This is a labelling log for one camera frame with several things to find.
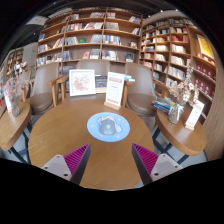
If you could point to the dark upright book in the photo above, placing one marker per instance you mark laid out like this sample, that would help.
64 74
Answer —
101 81

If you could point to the small white card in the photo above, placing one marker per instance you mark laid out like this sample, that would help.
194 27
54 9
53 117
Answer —
8 100

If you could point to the small distant bookshelf unit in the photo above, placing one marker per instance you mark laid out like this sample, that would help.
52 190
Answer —
15 61

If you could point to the white red sign stand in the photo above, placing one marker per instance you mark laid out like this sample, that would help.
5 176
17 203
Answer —
114 88

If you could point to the grey computer mouse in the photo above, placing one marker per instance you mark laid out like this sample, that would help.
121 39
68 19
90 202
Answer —
107 127

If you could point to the flat wooden bookshelf unit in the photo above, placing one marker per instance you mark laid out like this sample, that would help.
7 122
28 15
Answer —
90 30

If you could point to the curved wooden bookshelf unit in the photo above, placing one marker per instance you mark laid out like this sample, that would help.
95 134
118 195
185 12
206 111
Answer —
180 50

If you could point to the white framed floral picture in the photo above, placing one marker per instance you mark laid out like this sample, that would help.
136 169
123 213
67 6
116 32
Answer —
82 83

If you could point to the beige wooden-armed armchair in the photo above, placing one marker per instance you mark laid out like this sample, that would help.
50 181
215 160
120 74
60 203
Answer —
45 80
143 80
93 64

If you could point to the blue flat books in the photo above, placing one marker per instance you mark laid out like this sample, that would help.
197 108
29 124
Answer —
129 78

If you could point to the glass vase with dried flowers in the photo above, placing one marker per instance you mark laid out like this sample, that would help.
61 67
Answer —
175 115
15 110

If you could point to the round light blue mouse pad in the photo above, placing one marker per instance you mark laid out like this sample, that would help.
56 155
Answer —
122 128

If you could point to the stack of books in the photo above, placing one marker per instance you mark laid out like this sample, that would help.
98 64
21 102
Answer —
161 105

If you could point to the white table sign card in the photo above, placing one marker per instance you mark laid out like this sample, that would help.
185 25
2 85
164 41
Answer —
195 115

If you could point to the round wooden side table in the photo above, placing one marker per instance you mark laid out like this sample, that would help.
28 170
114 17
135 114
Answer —
13 130
180 136

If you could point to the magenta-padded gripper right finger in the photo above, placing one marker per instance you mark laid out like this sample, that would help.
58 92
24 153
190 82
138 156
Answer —
164 165

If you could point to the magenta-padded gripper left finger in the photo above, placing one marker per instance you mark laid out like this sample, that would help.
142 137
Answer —
57 166

